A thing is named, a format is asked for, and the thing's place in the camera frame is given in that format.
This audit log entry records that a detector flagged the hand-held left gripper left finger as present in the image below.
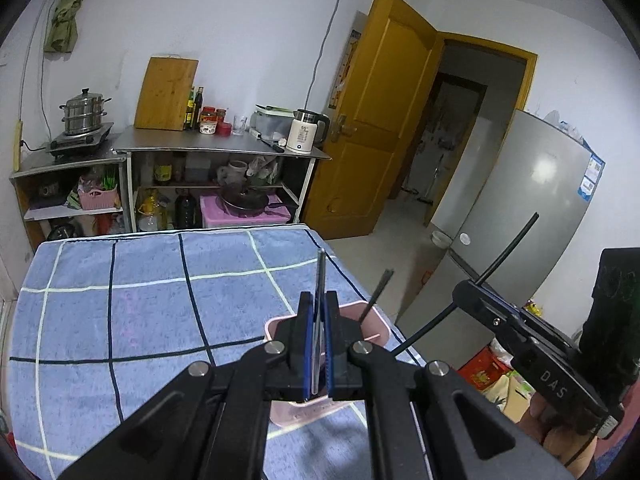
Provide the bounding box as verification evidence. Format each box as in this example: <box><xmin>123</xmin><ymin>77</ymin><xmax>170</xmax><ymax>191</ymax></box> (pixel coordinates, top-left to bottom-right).
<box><xmin>57</xmin><ymin>290</ymin><xmax>316</xmax><ymax>480</ymax></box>

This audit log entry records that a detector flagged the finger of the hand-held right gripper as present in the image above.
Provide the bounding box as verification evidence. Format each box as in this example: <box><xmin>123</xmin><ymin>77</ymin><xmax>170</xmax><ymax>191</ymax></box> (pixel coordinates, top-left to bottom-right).
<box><xmin>452</xmin><ymin>280</ymin><xmax>521</xmax><ymax>331</ymax></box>
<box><xmin>492</xmin><ymin>292</ymin><xmax>544</xmax><ymax>322</ymax></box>

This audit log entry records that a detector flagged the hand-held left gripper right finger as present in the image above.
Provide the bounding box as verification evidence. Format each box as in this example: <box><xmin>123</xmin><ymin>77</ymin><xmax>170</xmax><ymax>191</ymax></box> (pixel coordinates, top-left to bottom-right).
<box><xmin>322</xmin><ymin>290</ymin><xmax>576</xmax><ymax>480</ymax></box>

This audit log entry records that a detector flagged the silver metal chopstick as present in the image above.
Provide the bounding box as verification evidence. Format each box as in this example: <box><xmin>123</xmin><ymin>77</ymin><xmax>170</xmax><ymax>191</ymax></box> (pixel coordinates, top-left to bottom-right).
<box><xmin>309</xmin><ymin>248</ymin><xmax>327</xmax><ymax>397</ymax></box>

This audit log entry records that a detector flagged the pink plastic utensil holder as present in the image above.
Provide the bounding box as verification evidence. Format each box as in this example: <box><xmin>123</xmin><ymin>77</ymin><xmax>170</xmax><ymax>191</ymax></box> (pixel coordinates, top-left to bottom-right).
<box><xmin>264</xmin><ymin>300</ymin><xmax>392</xmax><ymax>428</ymax></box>

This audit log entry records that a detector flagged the person's right hand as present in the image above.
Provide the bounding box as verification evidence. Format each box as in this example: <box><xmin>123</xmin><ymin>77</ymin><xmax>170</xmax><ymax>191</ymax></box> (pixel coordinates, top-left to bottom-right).
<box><xmin>517</xmin><ymin>394</ymin><xmax>599</xmax><ymax>480</ymax></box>

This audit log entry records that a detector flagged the red cardboard box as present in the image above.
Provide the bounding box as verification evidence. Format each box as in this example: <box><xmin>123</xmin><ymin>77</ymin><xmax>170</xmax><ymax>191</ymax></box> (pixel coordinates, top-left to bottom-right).
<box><xmin>457</xmin><ymin>347</ymin><xmax>516</xmax><ymax>392</ymax></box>

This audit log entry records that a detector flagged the silver refrigerator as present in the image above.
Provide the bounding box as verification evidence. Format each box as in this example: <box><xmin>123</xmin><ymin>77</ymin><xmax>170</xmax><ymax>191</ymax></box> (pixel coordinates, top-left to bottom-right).
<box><xmin>397</xmin><ymin>109</ymin><xmax>607</xmax><ymax>376</ymax></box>

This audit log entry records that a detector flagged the black wok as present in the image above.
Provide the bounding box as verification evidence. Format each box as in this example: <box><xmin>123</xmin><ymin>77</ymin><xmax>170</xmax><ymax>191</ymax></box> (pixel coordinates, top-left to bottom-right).
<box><xmin>220</xmin><ymin>186</ymin><xmax>286</xmax><ymax>217</ymax></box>

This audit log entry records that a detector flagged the pink storage box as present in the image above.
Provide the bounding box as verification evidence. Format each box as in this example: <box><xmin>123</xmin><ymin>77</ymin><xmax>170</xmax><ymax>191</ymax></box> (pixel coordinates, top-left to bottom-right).
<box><xmin>199</xmin><ymin>193</ymin><xmax>292</xmax><ymax>229</ymax></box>

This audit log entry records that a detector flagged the blue checked tablecloth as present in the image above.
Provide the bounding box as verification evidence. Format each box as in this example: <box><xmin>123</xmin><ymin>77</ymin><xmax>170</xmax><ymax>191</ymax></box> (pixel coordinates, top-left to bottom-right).
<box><xmin>9</xmin><ymin>225</ymin><xmax>426</xmax><ymax>480</ymax></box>

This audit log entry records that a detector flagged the dark glass jug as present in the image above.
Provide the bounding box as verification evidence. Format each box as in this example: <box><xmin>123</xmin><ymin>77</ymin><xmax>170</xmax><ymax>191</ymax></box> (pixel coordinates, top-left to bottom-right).
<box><xmin>174</xmin><ymin>190</ymin><xmax>199</xmax><ymax>229</ymax></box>

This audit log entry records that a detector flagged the white electric kettle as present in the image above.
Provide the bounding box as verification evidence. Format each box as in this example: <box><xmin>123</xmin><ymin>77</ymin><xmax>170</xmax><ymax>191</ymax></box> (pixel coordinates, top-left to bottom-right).
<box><xmin>286</xmin><ymin>109</ymin><xmax>331</xmax><ymax>155</ymax></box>

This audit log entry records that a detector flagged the white plastic bag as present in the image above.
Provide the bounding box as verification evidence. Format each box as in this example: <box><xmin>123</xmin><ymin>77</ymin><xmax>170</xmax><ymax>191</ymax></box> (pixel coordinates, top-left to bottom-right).
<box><xmin>542</xmin><ymin>109</ymin><xmax>587</xmax><ymax>144</ymax></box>

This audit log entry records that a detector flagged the yellow cooking oil bottle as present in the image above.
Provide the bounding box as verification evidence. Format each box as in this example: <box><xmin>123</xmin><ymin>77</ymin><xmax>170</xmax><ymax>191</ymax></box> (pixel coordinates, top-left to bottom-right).
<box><xmin>137</xmin><ymin>190</ymin><xmax>169</xmax><ymax>232</ymax></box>

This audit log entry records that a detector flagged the yellow wooden door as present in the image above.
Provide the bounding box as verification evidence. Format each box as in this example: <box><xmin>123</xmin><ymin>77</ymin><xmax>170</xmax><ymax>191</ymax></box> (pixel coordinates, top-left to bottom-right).
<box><xmin>302</xmin><ymin>0</ymin><xmax>444</xmax><ymax>241</ymax></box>

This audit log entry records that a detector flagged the grey storage container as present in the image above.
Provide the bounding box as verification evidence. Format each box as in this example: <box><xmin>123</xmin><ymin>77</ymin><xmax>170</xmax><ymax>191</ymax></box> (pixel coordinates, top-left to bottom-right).
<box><xmin>250</xmin><ymin>105</ymin><xmax>296</xmax><ymax>142</ymax></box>

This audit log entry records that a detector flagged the steel counter table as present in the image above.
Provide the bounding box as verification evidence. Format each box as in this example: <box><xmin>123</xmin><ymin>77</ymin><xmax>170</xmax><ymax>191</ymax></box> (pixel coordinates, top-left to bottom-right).
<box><xmin>112</xmin><ymin>126</ymin><xmax>332</xmax><ymax>234</ymax></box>

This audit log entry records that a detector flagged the pink plastic basket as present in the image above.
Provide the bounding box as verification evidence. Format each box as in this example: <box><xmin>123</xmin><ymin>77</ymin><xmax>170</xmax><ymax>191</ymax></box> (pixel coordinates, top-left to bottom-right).
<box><xmin>77</xmin><ymin>186</ymin><xmax>121</xmax><ymax>211</ymax></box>

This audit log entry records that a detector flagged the wooden cutting board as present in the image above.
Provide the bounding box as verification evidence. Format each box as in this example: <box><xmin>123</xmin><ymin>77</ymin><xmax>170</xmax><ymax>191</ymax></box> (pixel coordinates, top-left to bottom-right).
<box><xmin>134</xmin><ymin>56</ymin><xmax>200</xmax><ymax>132</ymax></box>

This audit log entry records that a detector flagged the black gas stove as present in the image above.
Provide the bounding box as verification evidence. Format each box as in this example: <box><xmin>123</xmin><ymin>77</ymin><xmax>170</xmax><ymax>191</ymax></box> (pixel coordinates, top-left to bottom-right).
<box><xmin>46</xmin><ymin>122</ymin><xmax>115</xmax><ymax>159</ymax></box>

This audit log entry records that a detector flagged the steel steamer pot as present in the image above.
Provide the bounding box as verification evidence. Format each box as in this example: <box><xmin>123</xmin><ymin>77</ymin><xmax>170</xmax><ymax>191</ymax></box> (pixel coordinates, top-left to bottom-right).
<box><xmin>60</xmin><ymin>88</ymin><xmax>112</xmax><ymax>136</ymax></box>

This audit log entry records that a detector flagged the wooden stove cabinet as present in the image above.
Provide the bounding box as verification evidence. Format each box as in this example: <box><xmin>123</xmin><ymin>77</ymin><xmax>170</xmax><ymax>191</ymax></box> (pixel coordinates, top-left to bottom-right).
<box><xmin>9</xmin><ymin>150</ymin><xmax>129</xmax><ymax>254</ymax></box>

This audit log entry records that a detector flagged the yellowed power strip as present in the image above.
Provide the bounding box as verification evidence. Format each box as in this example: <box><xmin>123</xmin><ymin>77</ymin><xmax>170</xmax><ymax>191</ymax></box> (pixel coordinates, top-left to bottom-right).
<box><xmin>13</xmin><ymin>120</ymin><xmax>25</xmax><ymax>172</ymax></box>

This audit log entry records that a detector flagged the green hanging cloth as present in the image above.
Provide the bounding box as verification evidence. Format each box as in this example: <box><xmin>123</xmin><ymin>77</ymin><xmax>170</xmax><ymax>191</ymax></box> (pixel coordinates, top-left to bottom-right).
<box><xmin>44</xmin><ymin>0</ymin><xmax>89</xmax><ymax>54</ymax></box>

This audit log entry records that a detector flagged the black handled knife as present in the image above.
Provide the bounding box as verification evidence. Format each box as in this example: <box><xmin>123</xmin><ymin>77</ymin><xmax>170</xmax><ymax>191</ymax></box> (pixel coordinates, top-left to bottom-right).
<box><xmin>257</xmin><ymin>132</ymin><xmax>286</xmax><ymax>154</ymax></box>

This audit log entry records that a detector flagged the black air conditioner cable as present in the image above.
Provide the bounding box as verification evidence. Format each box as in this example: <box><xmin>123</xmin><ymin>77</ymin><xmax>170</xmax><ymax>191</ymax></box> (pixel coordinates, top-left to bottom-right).
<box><xmin>304</xmin><ymin>0</ymin><xmax>352</xmax><ymax>112</ymax></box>

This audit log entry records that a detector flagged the black wall cable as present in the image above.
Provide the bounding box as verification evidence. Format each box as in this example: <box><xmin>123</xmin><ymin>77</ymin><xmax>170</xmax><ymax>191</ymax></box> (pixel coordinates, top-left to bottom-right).
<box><xmin>19</xmin><ymin>0</ymin><xmax>57</xmax><ymax>153</ymax></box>

